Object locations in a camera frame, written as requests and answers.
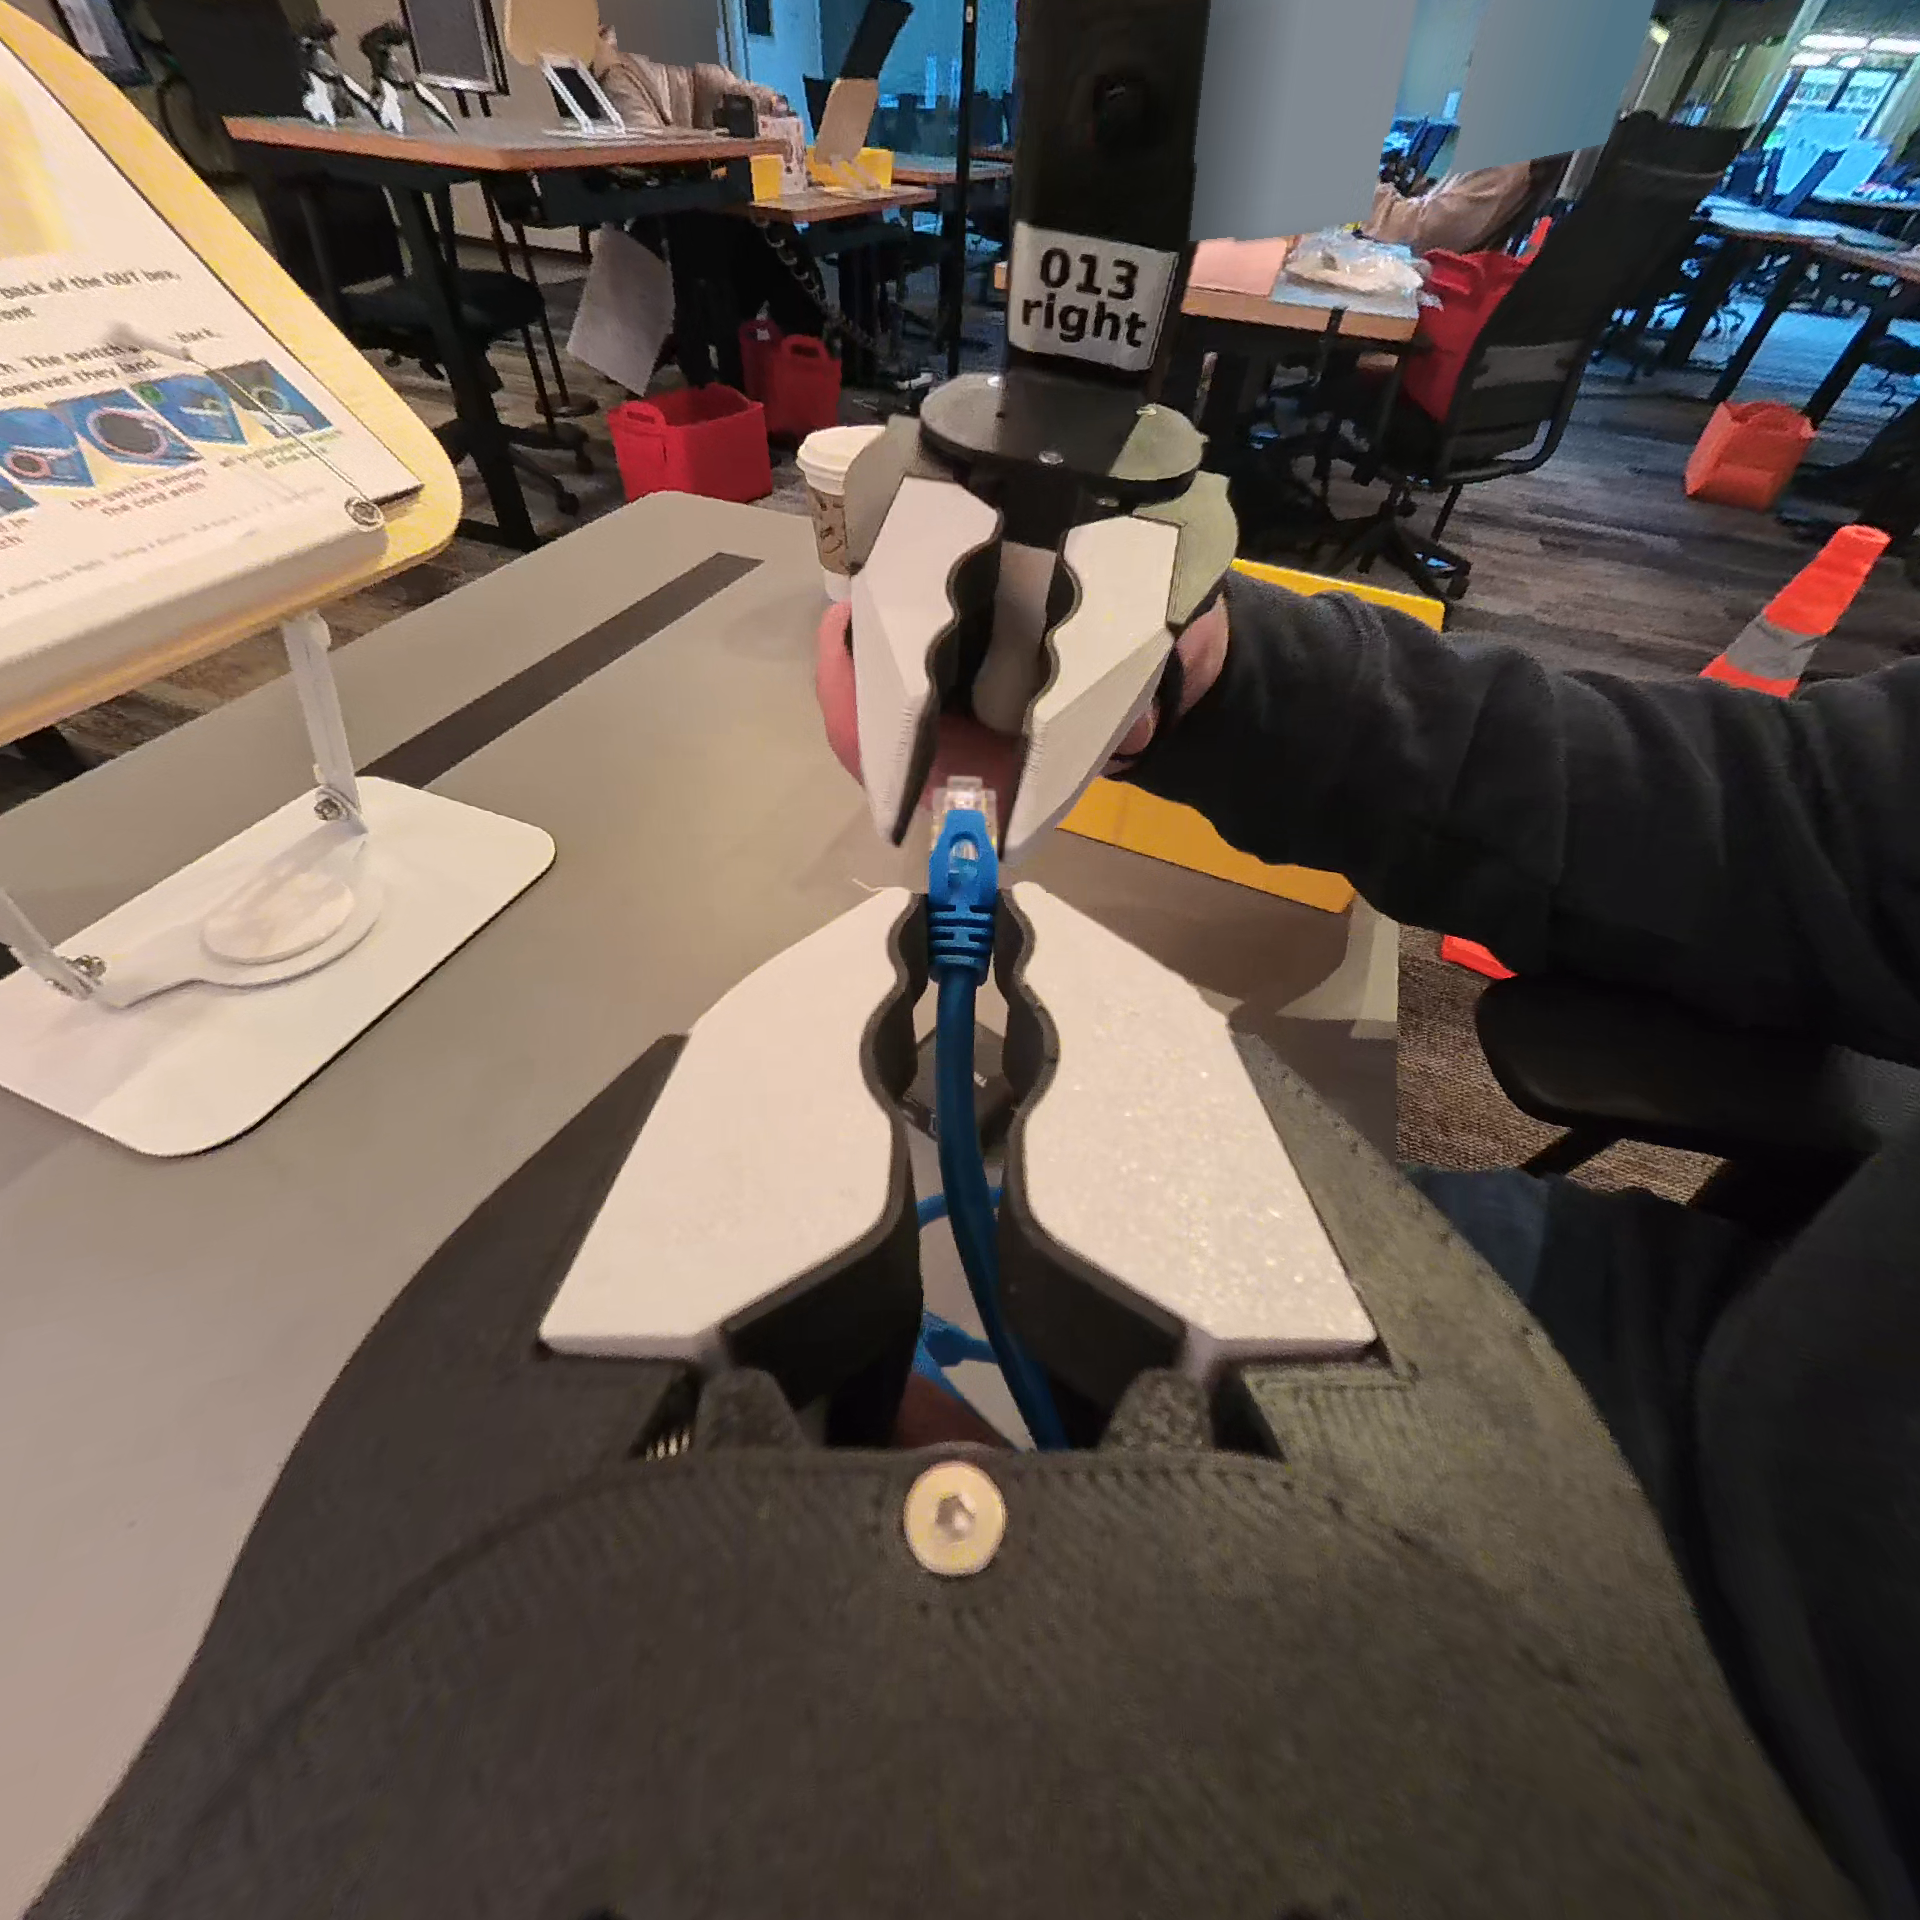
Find black chair armrest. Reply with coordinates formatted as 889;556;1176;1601
1474;970;1920;1178

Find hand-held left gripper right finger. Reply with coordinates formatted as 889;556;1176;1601
993;881;1382;1418

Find person's right forearm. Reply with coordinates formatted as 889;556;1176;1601
1118;574;1920;1073

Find orange bag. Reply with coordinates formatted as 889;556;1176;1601
1683;400;1819;511

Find white paper cup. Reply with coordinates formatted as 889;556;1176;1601
794;423;889;605

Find white hanging paper sheet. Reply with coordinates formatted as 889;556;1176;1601
567;224;680;396

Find black office chair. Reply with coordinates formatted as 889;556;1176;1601
336;256;601;519
1342;111;1752;600

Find red storage bin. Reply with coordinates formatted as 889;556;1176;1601
737;320;846;441
606;381;776;505

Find person's blue jeans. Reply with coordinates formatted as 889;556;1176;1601
1407;1160;1742;1502

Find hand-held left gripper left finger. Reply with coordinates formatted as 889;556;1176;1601
537;884;923;1418

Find yellow-edged instruction board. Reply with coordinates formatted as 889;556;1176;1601
0;0;462;746

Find wooden desk with black legs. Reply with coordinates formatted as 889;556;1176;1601
993;230;1421;392
222;113;787;553

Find person's dark jacket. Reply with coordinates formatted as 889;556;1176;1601
1679;1141;1920;1920

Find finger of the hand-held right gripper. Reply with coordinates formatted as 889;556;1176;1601
999;513;1202;873
848;478;1008;849

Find person's right hand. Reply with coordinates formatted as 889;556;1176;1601
814;598;1162;793

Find blue ethernet cable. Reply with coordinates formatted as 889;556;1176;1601
912;773;1073;1454

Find large yellow plastic bin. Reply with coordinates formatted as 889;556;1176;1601
1055;557;1445;917

